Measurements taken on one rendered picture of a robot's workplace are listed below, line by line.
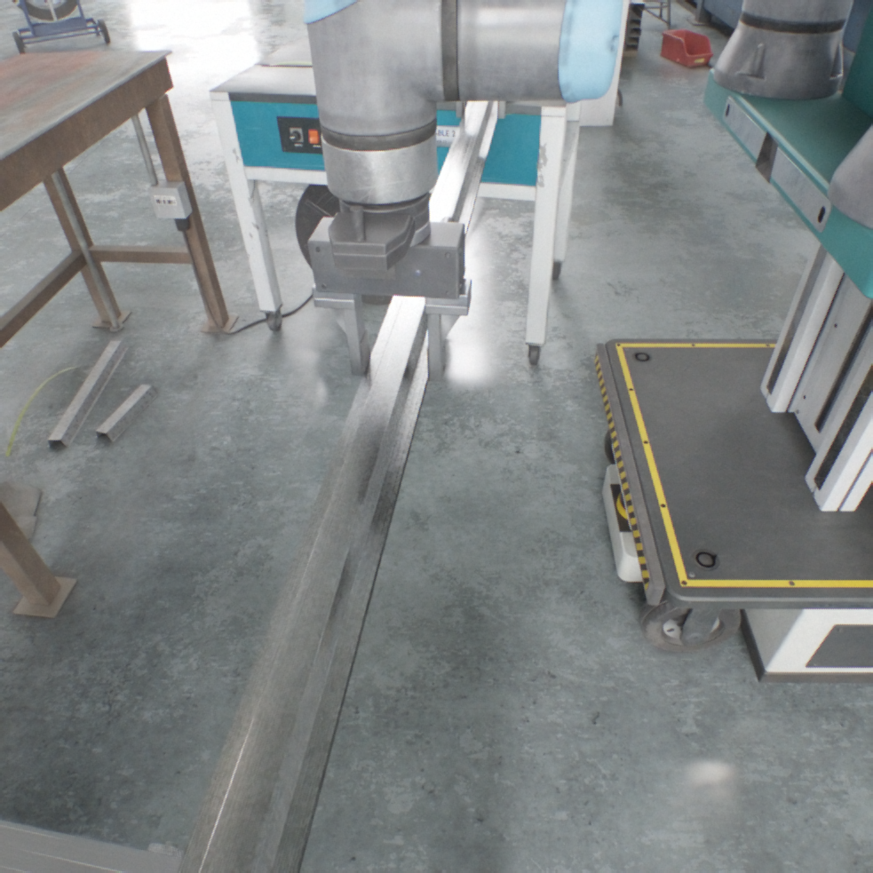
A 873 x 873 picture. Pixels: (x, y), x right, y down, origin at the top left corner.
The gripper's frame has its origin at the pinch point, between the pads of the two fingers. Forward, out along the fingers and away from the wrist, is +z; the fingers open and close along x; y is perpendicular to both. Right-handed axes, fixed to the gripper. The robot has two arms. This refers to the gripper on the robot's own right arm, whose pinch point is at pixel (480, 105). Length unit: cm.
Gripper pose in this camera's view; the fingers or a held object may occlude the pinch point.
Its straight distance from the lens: 139.0
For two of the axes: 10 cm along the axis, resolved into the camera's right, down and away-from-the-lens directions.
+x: 9.9, 0.8, -1.3
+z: 0.3, 7.3, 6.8
